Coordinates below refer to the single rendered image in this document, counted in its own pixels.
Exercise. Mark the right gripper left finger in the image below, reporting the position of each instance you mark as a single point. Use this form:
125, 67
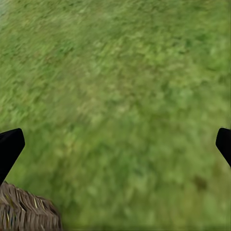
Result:
12, 143

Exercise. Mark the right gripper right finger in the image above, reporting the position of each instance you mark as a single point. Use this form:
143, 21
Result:
223, 142

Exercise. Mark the wicker basket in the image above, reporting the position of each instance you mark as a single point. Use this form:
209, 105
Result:
20, 210

